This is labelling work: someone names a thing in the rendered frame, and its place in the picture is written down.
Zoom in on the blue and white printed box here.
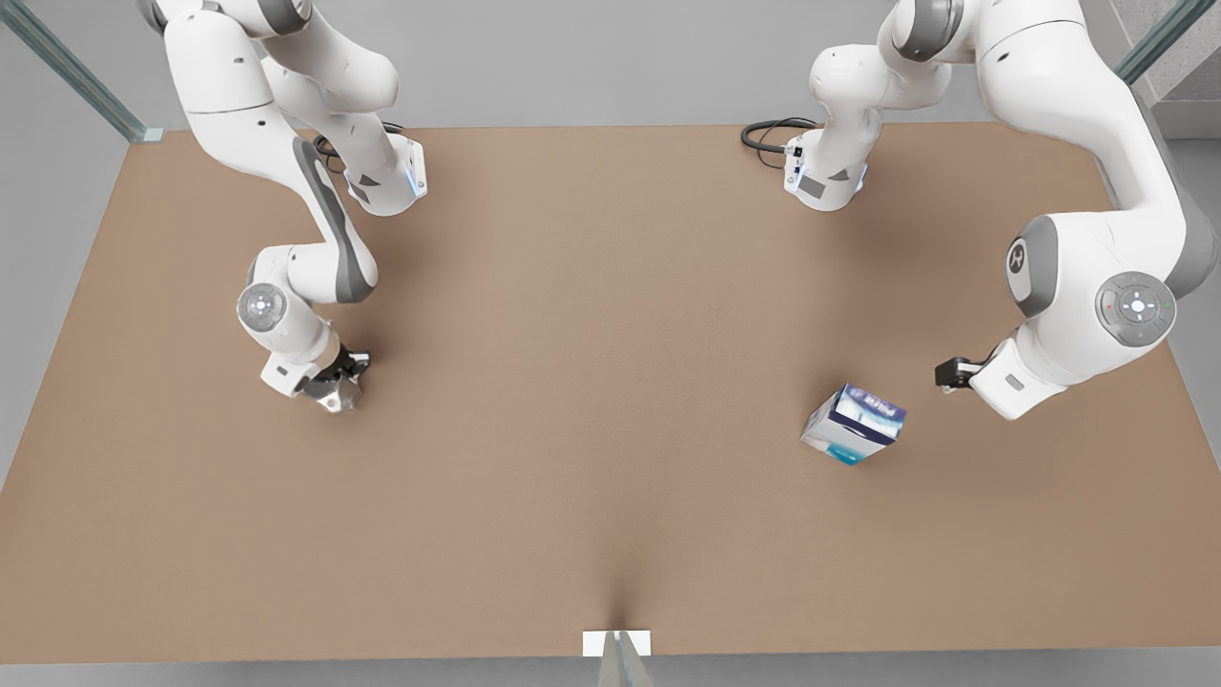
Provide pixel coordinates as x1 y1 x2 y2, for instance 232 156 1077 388
800 383 908 468

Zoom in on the black cable loop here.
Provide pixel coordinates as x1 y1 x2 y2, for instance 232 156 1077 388
740 116 822 172
312 121 407 178

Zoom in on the silver frame post with white foot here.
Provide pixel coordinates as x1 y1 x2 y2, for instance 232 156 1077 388
582 629 653 687

